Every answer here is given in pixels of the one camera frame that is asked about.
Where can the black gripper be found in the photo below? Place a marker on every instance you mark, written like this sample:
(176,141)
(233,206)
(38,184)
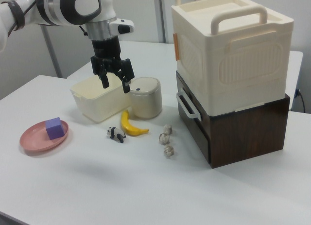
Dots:
(106,50)

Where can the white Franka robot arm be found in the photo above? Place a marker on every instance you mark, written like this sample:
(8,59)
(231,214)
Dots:
(60,8)

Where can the open cream plastic container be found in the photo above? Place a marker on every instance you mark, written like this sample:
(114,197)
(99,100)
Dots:
(97,101)

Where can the dark wooden drawer cabinet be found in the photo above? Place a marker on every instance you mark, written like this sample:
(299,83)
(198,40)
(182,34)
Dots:
(245,137)

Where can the cream round lidded bin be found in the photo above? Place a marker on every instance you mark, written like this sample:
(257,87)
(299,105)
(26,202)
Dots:
(145,101)

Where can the yellow banana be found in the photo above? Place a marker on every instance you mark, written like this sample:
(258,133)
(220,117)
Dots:
(128,127)

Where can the small panda toy figure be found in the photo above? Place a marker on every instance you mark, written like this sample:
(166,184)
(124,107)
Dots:
(115,133)

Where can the crumpled paper ball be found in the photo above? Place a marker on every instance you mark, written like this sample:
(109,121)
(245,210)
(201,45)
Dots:
(167,129)
(169,151)
(164,138)

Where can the purple cube block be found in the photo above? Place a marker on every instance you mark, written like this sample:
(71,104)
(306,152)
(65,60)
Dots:
(55,129)

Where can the pink plate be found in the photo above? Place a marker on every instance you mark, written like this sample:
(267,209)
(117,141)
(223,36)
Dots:
(36,140)

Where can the cream plastic storage box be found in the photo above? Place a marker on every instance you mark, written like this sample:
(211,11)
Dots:
(230,64)

